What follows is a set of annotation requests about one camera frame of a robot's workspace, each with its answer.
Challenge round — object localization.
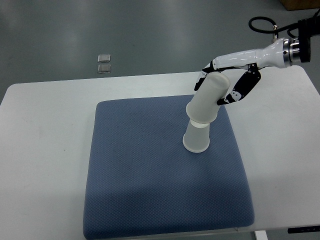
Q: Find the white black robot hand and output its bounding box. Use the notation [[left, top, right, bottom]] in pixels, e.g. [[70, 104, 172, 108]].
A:
[[194, 38, 300, 106]]

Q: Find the white paper cup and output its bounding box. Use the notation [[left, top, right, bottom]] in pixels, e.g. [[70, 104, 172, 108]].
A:
[[182, 119, 210, 153], [186, 72, 230, 126]]

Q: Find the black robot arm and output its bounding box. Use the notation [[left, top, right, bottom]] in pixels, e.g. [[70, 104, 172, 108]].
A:
[[194, 16, 320, 106]]

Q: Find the white paper cup on cushion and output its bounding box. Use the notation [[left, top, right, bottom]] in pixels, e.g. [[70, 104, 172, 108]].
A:
[[182, 119, 210, 153]]

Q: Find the brown cardboard box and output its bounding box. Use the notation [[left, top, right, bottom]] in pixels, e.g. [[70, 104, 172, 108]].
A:
[[279, 0, 320, 11]]

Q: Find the upper metal floor plate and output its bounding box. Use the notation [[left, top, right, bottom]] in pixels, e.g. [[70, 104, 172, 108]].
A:
[[97, 54, 111, 63]]

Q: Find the blue fabric cushion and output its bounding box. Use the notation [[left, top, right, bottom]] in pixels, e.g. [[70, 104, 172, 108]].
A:
[[83, 95, 255, 240]]

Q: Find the white table leg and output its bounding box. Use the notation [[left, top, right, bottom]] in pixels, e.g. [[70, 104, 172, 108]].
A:
[[254, 230, 268, 240]]

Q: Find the black table control panel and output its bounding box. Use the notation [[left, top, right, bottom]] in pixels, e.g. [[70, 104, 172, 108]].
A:
[[287, 225, 320, 234]]

